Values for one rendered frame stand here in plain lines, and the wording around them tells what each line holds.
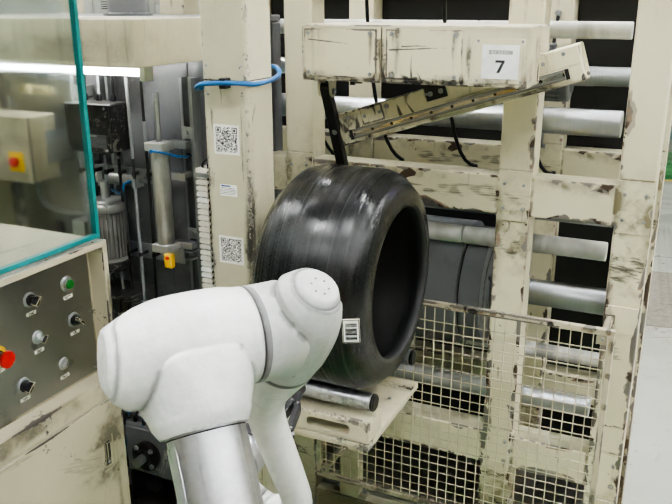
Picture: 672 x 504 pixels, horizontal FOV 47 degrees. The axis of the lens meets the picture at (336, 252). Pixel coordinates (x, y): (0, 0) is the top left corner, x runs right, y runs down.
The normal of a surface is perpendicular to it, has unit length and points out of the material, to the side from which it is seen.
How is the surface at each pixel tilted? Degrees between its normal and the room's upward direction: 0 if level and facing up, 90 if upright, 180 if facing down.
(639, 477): 0
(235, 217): 90
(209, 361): 61
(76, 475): 90
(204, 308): 30
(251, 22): 90
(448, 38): 90
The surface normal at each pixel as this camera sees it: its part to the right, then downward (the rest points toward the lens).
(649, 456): 0.00, -0.95
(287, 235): -0.35, -0.32
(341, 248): -0.10, -0.26
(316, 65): -0.42, 0.28
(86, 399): 0.91, 0.13
